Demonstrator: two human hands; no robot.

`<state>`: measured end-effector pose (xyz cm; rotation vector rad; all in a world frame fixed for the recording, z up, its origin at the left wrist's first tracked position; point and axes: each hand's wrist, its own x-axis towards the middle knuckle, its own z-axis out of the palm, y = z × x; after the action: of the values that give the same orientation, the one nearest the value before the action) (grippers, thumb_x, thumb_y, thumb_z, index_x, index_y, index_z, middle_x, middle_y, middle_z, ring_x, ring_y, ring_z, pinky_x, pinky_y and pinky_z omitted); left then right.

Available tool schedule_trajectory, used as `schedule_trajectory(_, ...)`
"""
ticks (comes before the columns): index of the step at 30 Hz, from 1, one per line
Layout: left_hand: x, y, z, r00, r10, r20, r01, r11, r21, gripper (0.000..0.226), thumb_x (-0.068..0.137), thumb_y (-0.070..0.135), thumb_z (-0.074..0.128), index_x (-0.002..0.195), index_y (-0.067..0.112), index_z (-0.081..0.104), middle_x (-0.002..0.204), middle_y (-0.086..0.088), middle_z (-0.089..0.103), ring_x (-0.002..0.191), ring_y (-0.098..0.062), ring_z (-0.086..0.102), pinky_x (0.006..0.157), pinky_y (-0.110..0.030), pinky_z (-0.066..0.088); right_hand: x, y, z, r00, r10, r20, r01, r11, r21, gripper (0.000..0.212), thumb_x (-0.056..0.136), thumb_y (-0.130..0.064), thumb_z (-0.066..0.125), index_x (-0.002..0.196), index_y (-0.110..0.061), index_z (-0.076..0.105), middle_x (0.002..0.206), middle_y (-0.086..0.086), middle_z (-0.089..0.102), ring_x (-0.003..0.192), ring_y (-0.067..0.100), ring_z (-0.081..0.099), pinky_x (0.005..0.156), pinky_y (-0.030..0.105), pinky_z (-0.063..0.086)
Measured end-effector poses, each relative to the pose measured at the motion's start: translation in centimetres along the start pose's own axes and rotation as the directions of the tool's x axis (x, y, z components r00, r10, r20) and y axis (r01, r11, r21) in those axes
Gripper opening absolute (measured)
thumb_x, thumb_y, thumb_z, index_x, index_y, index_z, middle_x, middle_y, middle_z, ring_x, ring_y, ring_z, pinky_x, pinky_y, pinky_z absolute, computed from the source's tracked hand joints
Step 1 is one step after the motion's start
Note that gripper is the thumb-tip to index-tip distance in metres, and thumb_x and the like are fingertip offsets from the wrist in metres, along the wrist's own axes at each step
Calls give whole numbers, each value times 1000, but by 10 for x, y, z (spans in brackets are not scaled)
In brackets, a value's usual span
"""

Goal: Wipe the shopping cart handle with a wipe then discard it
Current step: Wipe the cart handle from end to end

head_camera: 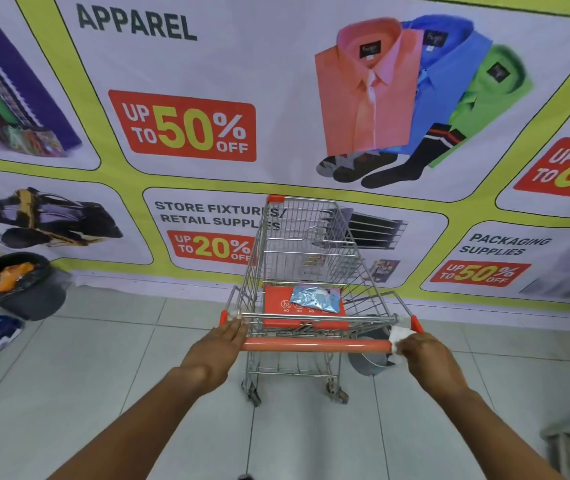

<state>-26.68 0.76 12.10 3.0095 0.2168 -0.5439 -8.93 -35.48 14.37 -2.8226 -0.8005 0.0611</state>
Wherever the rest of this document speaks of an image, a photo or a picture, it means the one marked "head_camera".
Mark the person's right hand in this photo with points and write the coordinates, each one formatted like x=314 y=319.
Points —
x=432 y=364

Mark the grey metal bucket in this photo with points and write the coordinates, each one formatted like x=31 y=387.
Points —
x=370 y=362

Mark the person's left forearm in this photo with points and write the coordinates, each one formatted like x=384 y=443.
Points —
x=135 y=434

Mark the blue silver wipes packet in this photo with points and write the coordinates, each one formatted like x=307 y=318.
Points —
x=315 y=299

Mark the printed advertising wall banner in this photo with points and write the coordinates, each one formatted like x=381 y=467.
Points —
x=275 y=69

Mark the orange wrapper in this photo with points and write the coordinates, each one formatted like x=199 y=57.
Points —
x=12 y=277

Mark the person's right forearm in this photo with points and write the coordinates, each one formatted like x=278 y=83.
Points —
x=499 y=439

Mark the person's left hand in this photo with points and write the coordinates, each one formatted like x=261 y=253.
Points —
x=215 y=357

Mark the black trash bin with bag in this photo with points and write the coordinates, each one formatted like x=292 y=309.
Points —
x=35 y=299

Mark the white wipe cloth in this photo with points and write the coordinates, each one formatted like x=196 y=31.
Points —
x=401 y=335

